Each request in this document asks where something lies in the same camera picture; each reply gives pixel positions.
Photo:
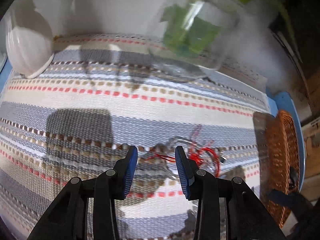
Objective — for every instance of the green leafy plant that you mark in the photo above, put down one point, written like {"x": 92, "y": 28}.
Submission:
{"x": 188, "y": 34}

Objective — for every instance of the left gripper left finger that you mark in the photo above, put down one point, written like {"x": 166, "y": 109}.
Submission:
{"x": 66, "y": 216}

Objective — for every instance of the brown wicker basket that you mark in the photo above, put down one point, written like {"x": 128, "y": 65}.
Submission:
{"x": 283, "y": 162}

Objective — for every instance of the striped woven table mat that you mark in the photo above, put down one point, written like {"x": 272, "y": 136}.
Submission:
{"x": 99, "y": 96}

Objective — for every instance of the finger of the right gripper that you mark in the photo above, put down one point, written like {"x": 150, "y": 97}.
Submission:
{"x": 293, "y": 200}

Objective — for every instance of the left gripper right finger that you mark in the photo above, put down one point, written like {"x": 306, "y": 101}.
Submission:
{"x": 246, "y": 216}

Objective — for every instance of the glass vase with water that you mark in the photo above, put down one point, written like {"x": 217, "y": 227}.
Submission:
{"x": 188, "y": 67}

